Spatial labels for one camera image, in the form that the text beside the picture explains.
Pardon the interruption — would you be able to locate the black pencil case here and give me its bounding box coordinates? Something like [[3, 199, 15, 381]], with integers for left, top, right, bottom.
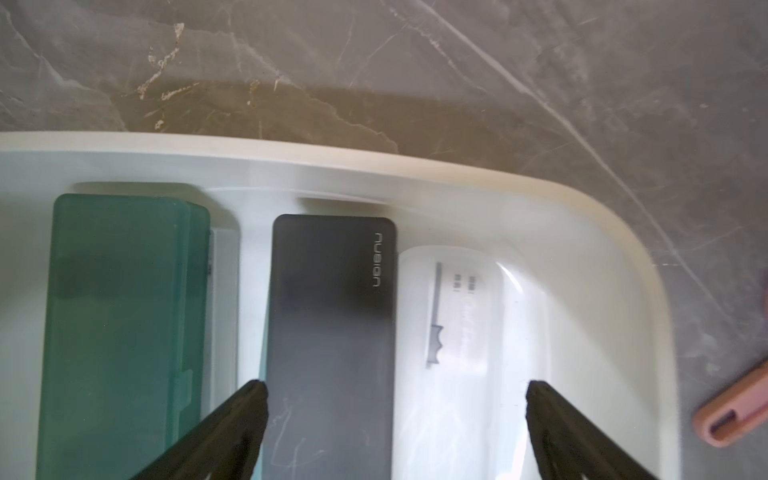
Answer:
[[261, 214, 397, 479]]

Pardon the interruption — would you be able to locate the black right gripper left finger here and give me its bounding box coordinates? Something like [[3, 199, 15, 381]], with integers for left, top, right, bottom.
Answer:
[[135, 380, 268, 479]]

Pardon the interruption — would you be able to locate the clear rounded pencil case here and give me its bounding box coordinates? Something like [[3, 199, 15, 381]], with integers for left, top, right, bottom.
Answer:
[[392, 246, 547, 479]]

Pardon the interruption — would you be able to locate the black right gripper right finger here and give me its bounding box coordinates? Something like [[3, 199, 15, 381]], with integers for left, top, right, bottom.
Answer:
[[526, 380, 654, 479]]

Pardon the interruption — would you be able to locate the white storage box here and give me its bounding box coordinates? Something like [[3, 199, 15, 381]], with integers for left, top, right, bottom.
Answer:
[[1, 132, 681, 479]]

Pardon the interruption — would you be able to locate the dark green pencil case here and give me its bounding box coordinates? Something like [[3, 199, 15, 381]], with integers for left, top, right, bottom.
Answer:
[[34, 193, 212, 480]]

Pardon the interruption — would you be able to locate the pink hand broom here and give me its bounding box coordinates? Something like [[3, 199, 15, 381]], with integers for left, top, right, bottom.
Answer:
[[692, 361, 767, 448]]

